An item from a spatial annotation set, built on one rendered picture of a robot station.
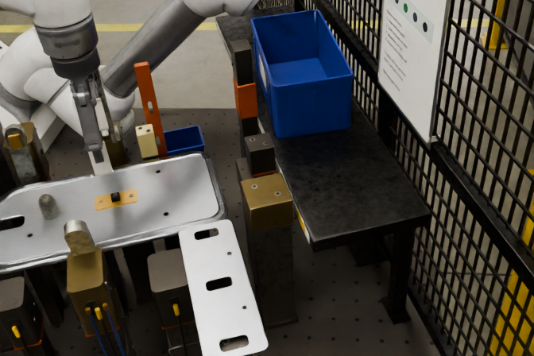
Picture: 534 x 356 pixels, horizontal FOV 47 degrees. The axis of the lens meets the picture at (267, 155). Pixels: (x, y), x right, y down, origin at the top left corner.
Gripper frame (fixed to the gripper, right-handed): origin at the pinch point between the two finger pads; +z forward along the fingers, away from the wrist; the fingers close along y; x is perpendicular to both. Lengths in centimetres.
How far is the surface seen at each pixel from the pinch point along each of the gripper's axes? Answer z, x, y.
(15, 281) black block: 14.5, -18.8, 14.5
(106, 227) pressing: 13.5, -2.5, 7.1
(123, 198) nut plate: 13.2, 1.3, 0.3
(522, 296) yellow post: 8, 58, 47
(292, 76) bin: 10, 44, -26
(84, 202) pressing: 13.5, -6.3, -1.4
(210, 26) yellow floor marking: 113, 55, -263
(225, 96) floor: 113, 48, -180
